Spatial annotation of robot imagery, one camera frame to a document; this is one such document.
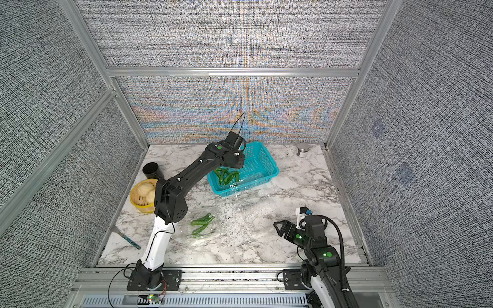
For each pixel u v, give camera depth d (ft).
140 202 3.04
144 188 3.03
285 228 2.35
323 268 1.77
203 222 2.84
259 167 3.60
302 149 3.66
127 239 2.74
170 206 1.87
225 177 3.32
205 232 2.83
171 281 2.41
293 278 2.40
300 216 2.44
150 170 3.25
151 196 3.01
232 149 2.40
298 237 2.25
